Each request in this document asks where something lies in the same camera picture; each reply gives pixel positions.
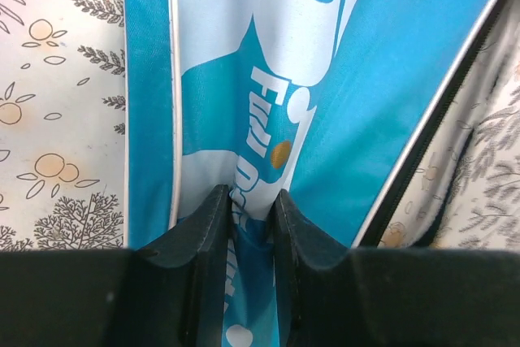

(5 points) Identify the blue racket bag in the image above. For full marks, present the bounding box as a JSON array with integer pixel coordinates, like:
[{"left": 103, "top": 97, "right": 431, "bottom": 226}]
[{"left": 124, "top": 0, "right": 519, "bottom": 346}]

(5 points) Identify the floral tablecloth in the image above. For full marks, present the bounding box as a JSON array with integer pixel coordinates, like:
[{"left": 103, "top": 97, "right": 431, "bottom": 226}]
[{"left": 0, "top": 0, "right": 520, "bottom": 253}]

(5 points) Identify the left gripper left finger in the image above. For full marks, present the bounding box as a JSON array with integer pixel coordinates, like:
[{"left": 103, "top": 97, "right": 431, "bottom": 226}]
[{"left": 1, "top": 184, "right": 231, "bottom": 346}]

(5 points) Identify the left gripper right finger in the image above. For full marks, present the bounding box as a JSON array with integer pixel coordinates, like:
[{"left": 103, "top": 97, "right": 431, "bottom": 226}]
[{"left": 271, "top": 191, "right": 519, "bottom": 346}]

